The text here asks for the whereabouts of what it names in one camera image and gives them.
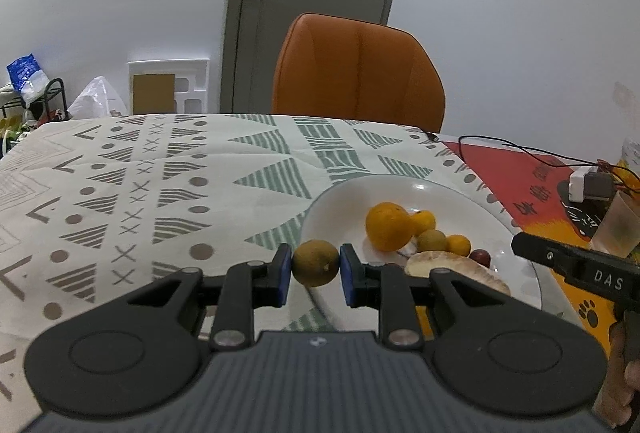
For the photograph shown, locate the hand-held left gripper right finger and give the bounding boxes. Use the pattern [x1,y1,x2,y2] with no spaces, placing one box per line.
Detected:
[340,243,507,350]

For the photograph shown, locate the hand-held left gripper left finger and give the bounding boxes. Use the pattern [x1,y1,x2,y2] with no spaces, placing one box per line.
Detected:
[127,243,293,351]

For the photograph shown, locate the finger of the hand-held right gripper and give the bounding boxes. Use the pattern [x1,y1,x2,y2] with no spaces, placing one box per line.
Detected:
[511,233,581,281]

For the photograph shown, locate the large brown round fruit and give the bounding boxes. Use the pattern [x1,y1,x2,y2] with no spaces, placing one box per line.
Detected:
[292,239,341,287]

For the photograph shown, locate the white plate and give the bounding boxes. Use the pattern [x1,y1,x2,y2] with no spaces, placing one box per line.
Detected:
[301,173,543,314]

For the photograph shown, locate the yellow lemon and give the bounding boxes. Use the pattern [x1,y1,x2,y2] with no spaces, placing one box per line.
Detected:
[411,210,437,234]

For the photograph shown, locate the person's right hand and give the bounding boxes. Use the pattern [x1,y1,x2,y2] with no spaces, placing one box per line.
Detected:
[606,322,640,430]

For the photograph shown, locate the frosted glass cup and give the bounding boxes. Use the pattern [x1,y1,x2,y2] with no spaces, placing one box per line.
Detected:
[590,190,640,259]

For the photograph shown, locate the large orange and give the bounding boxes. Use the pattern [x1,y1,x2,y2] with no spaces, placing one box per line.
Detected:
[366,202,416,252]

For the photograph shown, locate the white grey charger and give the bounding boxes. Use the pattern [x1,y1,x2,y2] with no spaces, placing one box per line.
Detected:
[569,166,618,204]

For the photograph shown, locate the small yellow kumquat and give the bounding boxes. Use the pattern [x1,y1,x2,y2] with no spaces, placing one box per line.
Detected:
[445,234,472,258]

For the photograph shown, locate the red orange printed cloth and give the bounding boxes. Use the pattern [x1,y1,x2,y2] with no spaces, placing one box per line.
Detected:
[440,140,640,356]

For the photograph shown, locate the small brown round fruit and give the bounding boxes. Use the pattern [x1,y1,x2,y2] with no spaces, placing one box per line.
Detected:
[416,229,447,254]

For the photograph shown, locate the beige shell-like bread piece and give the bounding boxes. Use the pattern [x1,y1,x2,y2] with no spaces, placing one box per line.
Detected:
[404,250,512,296]

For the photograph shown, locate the yellow snack packet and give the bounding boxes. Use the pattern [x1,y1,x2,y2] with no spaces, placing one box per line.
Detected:
[617,136,640,194]

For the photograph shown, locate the patterned white tablecloth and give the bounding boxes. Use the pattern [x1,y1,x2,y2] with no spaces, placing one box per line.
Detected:
[0,113,532,414]

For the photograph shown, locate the orange chair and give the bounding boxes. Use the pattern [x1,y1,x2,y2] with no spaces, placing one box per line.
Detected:
[271,13,447,134]

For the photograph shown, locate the white foam packaging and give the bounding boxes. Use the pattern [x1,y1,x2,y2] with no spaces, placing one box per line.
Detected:
[127,58,210,116]

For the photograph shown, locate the brown cardboard sheet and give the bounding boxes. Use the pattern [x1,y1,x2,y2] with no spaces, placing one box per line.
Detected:
[131,73,177,115]

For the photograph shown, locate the white plastic bag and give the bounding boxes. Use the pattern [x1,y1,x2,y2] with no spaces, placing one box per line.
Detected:
[66,76,128,120]

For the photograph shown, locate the grey door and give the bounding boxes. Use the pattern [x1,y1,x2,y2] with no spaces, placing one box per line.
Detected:
[220,0,411,115]

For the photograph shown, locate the black metal rack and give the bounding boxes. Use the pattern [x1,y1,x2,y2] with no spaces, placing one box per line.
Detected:
[0,78,68,124]

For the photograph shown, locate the blue white bag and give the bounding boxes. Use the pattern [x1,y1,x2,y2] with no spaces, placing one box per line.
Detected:
[6,54,51,106]

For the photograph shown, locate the black cable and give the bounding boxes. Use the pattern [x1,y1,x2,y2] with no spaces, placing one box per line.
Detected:
[422,130,640,194]

